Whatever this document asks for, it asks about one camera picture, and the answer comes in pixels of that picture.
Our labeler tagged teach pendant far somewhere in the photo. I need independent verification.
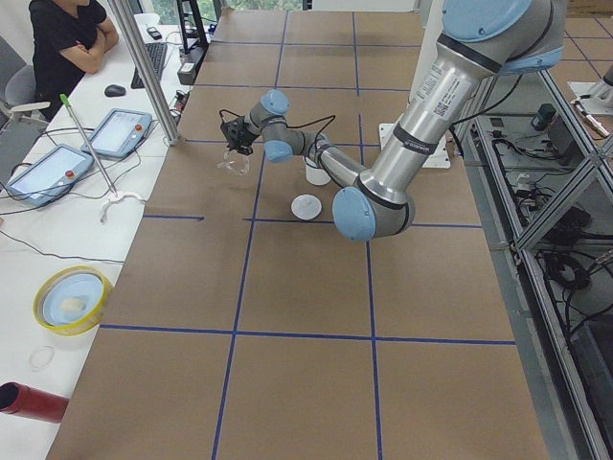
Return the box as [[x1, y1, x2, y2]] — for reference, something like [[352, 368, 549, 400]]
[[88, 108, 152, 159]]

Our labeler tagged teach pendant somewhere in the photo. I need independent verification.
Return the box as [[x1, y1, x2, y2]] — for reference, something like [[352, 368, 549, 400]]
[[88, 108, 152, 159], [6, 144, 94, 206]]

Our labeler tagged clear plastic funnel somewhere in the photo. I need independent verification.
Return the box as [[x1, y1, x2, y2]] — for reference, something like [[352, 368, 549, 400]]
[[216, 147, 250, 176]]

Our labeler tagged aluminium frame post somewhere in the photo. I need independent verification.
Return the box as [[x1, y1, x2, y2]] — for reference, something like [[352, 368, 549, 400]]
[[108, 0, 180, 146]]

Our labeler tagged teach pendant near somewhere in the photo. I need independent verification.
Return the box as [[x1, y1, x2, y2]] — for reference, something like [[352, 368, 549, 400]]
[[6, 144, 94, 206]]

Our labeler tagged clear ring on table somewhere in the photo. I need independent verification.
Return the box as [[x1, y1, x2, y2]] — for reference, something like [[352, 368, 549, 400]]
[[29, 345, 56, 372]]

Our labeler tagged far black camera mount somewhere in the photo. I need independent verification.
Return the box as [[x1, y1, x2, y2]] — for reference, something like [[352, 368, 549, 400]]
[[220, 117, 244, 145]]

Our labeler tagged black computer box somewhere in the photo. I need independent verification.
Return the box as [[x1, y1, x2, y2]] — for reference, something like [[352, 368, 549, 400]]
[[177, 46, 208, 85]]

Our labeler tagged person in black shirt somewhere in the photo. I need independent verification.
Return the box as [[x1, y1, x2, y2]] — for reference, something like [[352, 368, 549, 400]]
[[29, 0, 119, 121]]

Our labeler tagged white enamel cup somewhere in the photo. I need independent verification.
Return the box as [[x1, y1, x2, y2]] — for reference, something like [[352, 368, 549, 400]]
[[305, 158, 331, 186]]

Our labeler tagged white cup lid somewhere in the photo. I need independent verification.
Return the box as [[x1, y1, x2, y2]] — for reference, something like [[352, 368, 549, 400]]
[[290, 194, 322, 221]]

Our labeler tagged grabber stick tool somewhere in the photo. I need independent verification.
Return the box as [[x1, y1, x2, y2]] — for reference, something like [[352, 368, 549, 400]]
[[59, 93, 146, 224]]

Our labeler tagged red cylinder bottle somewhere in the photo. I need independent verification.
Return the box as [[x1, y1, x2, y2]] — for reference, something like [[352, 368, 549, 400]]
[[1, 382, 69, 424]]

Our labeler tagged grey office chair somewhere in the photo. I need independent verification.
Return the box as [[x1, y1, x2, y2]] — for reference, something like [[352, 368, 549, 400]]
[[1, 38, 48, 186]]

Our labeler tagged yellow tape roll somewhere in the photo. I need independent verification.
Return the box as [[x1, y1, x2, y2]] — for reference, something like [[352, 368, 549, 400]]
[[33, 265, 113, 336]]

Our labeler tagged black computer mouse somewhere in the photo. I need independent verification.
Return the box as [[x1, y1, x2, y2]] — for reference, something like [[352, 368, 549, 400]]
[[104, 84, 126, 98]]

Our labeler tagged black keyboard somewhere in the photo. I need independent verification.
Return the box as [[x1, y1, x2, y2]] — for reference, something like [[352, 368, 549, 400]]
[[130, 41, 170, 90]]

